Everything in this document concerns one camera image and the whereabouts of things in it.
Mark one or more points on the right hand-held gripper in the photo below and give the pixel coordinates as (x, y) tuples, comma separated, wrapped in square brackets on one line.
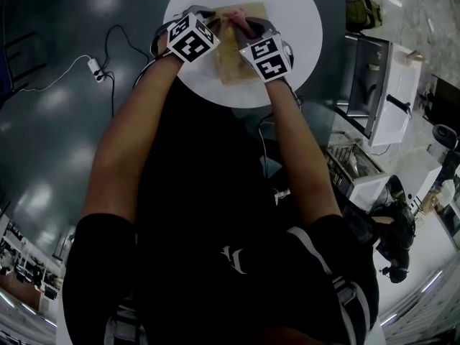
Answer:
[(267, 59)]

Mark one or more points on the person's left forearm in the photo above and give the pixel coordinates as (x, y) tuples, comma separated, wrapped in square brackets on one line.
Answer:
[(125, 138)]

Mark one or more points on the white power strip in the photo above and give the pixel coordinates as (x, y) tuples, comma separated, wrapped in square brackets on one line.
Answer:
[(94, 67)]

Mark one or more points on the person's right forearm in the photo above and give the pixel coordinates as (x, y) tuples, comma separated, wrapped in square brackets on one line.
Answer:
[(305, 156)]

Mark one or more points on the green backpack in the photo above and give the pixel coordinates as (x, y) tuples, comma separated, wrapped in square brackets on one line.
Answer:
[(361, 9)]

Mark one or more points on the long white desk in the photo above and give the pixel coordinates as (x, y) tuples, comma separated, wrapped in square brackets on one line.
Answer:
[(395, 77)]

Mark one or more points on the person's black shirt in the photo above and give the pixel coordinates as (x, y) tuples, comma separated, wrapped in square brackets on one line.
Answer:
[(201, 192)]

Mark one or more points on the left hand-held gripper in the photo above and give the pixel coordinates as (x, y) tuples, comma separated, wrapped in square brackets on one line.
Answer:
[(190, 41)]

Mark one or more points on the black handheld tool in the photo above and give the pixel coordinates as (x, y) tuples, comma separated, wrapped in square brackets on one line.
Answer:
[(399, 104)]

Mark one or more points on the pink cloth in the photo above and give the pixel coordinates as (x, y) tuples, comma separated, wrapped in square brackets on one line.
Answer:
[(235, 14)]

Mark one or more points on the round white table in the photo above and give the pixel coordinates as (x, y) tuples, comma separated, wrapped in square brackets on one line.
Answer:
[(298, 31)]

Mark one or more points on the white equipment rack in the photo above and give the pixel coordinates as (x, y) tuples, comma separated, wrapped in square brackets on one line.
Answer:
[(25, 271)]

